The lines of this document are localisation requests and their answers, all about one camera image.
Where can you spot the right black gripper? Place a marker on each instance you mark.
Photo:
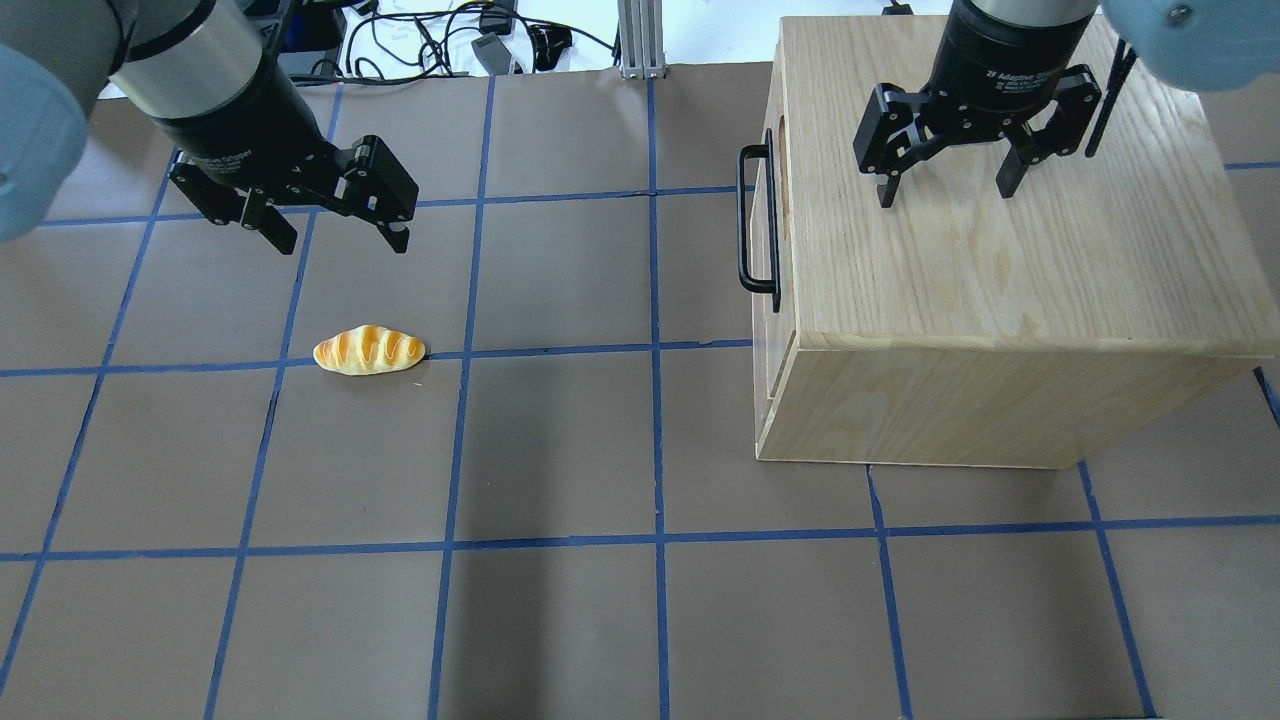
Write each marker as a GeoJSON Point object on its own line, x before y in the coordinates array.
{"type": "Point", "coordinates": [1000, 62]}

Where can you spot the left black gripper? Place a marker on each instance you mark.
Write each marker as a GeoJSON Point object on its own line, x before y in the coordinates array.
{"type": "Point", "coordinates": [243, 124]}

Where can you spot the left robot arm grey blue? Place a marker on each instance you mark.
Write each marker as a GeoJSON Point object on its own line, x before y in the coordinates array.
{"type": "Point", "coordinates": [171, 59]}

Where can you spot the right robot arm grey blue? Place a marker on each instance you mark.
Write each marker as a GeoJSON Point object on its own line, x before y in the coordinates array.
{"type": "Point", "coordinates": [1198, 46]}

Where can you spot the light wooden drawer cabinet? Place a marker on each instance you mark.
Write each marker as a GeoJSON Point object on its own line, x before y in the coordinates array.
{"type": "Point", "coordinates": [959, 328]}

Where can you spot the toy bread loaf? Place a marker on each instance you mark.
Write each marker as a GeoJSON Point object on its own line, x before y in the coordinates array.
{"type": "Point", "coordinates": [369, 350]}

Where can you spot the black metal drawer handle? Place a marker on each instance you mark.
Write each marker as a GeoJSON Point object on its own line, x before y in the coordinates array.
{"type": "Point", "coordinates": [770, 286]}

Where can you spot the aluminium profile post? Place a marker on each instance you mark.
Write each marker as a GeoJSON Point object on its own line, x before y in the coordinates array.
{"type": "Point", "coordinates": [640, 44]}

